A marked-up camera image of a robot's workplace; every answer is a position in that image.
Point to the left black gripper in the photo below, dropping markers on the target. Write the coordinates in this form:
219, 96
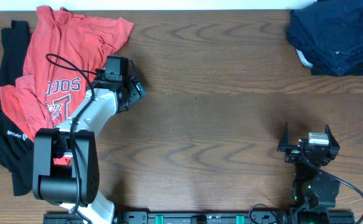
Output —
135, 90

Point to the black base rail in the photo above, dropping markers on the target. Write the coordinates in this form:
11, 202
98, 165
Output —
256, 216

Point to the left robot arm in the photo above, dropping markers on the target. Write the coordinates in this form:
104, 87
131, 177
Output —
65, 170

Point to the black t-shirt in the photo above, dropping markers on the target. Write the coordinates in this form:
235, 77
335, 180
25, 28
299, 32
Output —
16, 149

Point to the red printed t-shirt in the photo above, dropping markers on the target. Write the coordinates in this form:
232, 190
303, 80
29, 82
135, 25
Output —
64, 51

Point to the folded navy garment pile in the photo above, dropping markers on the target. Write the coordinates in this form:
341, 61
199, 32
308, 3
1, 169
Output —
318, 71

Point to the navy blue denim shorts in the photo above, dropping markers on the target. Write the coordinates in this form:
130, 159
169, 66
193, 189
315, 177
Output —
329, 33

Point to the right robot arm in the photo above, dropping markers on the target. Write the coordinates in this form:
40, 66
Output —
313, 190

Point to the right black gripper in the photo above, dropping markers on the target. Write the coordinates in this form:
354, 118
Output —
294, 152

